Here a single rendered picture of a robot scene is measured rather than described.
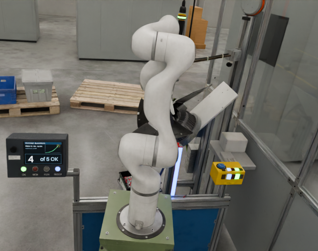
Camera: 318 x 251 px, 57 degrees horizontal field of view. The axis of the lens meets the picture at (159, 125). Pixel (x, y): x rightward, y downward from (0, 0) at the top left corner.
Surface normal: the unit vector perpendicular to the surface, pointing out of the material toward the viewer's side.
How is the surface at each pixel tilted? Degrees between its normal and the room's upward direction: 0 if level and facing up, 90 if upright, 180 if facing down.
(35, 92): 95
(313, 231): 90
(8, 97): 90
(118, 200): 1
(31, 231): 0
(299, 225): 90
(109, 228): 1
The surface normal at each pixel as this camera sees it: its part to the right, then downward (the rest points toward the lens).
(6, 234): 0.11, -0.88
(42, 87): 0.37, 0.54
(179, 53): -0.09, 0.33
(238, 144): 0.16, 0.47
